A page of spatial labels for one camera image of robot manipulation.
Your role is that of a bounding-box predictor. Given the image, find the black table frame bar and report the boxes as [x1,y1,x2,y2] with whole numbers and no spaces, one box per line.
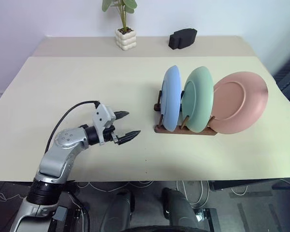
[209,177,289,192]

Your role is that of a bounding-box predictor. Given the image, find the white looped floor cable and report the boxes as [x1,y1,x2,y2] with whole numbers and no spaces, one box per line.
[175,179,211,209]

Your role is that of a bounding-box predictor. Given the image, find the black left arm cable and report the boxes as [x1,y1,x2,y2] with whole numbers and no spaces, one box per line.
[43,100,100,156]

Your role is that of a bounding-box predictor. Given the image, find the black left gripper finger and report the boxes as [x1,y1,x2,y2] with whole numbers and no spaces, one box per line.
[114,110,131,122]
[117,130,142,146]

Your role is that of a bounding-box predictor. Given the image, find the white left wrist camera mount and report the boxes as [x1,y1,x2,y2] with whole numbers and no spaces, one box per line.
[91,101,117,146]

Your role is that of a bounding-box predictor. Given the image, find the thin white floor cable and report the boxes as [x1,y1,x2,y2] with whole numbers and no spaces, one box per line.
[76,180,156,192]

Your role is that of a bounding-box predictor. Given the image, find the dark rounded shape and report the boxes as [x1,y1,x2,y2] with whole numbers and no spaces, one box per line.
[103,189,136,232]
[161,188,199,231]

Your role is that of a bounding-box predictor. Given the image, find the short white floor cable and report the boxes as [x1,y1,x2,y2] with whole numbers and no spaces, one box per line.
[230,180,247,197]

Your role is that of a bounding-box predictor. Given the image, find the green plate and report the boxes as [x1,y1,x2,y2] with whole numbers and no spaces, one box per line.
[181,66,215,133]

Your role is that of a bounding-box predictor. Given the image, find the pink red plate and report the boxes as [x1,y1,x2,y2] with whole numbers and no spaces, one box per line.
[207,71,269,134]

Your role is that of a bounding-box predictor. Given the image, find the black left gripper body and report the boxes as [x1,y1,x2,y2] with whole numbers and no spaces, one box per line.
[102,125,122,146]

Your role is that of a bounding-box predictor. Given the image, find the brown wooden dish rack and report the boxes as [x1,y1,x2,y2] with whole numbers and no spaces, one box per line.
[153,89,218,137]

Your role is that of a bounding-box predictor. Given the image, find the green leafy plant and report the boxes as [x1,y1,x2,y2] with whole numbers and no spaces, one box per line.
[101,0,138,33]

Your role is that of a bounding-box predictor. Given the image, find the white bubbly plant pot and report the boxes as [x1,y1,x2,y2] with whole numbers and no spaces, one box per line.
[115,27,138,51]

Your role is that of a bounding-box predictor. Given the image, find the blue plate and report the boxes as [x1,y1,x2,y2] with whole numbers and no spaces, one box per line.
[160,65,183,132]

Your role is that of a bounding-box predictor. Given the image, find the black foam block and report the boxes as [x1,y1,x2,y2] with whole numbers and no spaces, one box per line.
[168,28,198,50]

